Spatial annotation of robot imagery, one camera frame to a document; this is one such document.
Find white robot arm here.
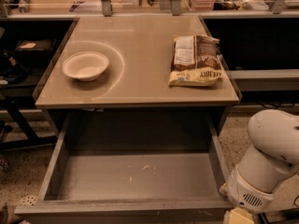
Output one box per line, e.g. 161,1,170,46
223,109,299,214

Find brown yellow snack bag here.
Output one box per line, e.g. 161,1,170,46
168,35,222,87

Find black metal stand leg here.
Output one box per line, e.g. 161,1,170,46
257,208,299,224

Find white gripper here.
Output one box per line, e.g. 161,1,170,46
219,165,274,224

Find grey top drawer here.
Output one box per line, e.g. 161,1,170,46
16,111,231,224

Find white perforated clog shoe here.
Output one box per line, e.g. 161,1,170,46
0,195,37,224

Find white paper bowl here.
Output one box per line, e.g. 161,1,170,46
63,51,109,82

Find black headphones on shelf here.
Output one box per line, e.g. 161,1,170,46
3,50,28,84

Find black box with label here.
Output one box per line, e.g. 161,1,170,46
14,39,54,68

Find black table frame leg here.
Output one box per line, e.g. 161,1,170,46
0,98,57,151

